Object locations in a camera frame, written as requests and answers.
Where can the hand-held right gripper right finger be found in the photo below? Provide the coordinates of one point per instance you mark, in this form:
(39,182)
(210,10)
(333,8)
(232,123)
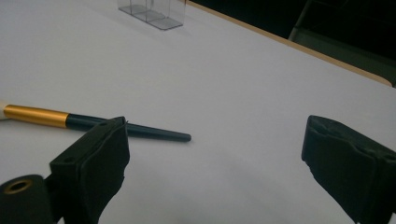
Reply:
(348,168)

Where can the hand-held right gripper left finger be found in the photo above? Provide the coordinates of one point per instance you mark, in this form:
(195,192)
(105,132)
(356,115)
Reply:
(93,168)

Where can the makeup brush with gold ferrule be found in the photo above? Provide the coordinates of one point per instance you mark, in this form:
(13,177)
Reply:
(37,115)

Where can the clear plastic organizer box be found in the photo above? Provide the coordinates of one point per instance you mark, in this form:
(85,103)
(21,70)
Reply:
(155,12)

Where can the dark chair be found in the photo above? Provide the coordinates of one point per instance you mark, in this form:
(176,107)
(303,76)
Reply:
(345,37)

